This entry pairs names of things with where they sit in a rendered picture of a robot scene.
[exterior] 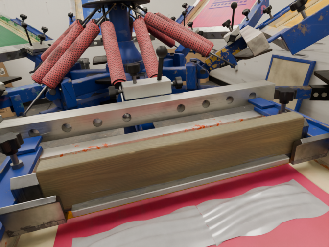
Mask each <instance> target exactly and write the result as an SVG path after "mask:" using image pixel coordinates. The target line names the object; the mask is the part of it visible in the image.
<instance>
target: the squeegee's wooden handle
mask: <svg viewBox="0 0 329 247"><path fill-rule="evenodd" d="M303 126H304V117H303V116H302V115H301V114H299V113H296V112H294V111H292V112H287V113H282V114H276V115H272V116H267V117H262V118H256V119H251V120H246V121H241V122H236V123H230V124H225V125H220V126H215V127H209V128H204V129H200V130H195V131H190V132H184V133H179V134H174V135H169V136H164V137H159V138H154V139H149V140H144V141H139V142H134V143H129V144H124V145H119V146H114V147H109V148H102V149H97V150H92V151H87V152H82V153H77V154H72V155H67V156H62V157H57V158H52V159H47V160H42V161H40V163H39V165H38V167H37V170H36V177H37V180H38V182H39V185H40V187H41V190H42V192H43V195H44V197H45V198H47V197H50V196H59V197H60V199H61V202H62V205H63V208H64V210H65V212H68V211H71V210H72V205H75V204H79V203H83V202H87V201H91V200H95V199H99V198H104V197H109V196H113V195H117V194H121V193H125V192H129V191H133V190H137V189H141V188H145V187H150V186H154V185H158V184H162V183H166V182H170V181H174V180H178V179H182V178H186V177H191V176H195V175H199V174H203V173H208V172H212V171H216V170H220V169H224V168H228V167H233V166H237V165H241V164H245V163H249V162H253V161H257V160H261V159H265V158H269V157H274V156H278V155H282V154H285V155H286V156H288V157H291V153H292V148H293V143H294V142H295V141H297V140H299V139H301V135H302V131H303Z"/></svg>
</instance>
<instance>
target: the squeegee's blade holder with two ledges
mask: <svg viewBox="0 0 329 247"><path fill-rule="evenodd" d="M286 163H289V157H288V156H286V155H285V154H282V155H278V156H274V157H269V158H265V159H261V160H257V161H253V162H249V163H245V164H241V165H237V166H233V167H228V168H224V169H220V170H216V171H212V172H208V173H203V174H199V175H195V176H191V177H186V178H182V179H178V180H174V181H170V182H166V183H162V184H158V185H154V186H150V187H145V188H141V189H137V190H133V191H129V192H125V193H121V194H117V195H113V196H109V197H104V198H99V199H95V200H91V201H87V202H83V203H79V204H75V205H72V210H71V212H72V215H73V217H76V216H80V215H84V214H88V213H92V212H96V211H100V210H103V209H107V208H111V207H115V206H119V205H123V204H127V203H131V202H135V201H139V200H143V199H147V198H152V197H156V196H159V195H163V194H167V193H171V192H175V191H179V190H183V189H187V188H191V187H195V186H199V185H203V184H207V183H211V182H215V181H218V180H222V179H226V178H230V177H234V176H238V175H242V174H246V173H251V172H255V171H259V170H263V169H267V168H270V167H274V166H278V165H282V164H286Z"/></svg>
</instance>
